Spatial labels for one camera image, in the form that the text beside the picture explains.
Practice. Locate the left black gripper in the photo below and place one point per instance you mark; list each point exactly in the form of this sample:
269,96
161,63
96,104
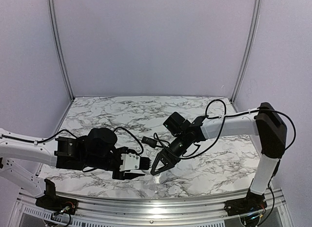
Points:
126,176

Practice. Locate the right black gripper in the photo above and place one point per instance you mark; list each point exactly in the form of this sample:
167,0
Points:
168,158

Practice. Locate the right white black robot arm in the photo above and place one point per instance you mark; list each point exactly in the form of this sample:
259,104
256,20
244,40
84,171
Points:
263,122

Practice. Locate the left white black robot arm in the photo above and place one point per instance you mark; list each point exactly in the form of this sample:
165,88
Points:
96,150

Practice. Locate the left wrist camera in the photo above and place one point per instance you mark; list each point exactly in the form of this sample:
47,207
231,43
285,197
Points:
132,161

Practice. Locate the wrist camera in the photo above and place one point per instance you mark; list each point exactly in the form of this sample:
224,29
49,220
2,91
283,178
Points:
132,161
150,142

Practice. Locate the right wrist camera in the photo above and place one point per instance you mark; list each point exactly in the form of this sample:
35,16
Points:
150,142

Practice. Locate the aluminium front rail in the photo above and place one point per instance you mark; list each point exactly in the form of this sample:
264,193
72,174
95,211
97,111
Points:
201,211

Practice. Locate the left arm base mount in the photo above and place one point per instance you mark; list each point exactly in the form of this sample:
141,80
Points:
51,201

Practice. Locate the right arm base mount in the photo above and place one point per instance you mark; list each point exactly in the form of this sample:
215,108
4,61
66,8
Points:
252,202

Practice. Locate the left aluminium corner post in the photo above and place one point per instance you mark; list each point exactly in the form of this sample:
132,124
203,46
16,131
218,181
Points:
59,51

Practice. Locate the aluminium corner post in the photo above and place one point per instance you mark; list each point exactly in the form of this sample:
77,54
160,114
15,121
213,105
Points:
248,48
59,51

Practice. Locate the right aluminium corner post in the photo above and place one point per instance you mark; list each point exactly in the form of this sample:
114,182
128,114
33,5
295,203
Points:
248,48

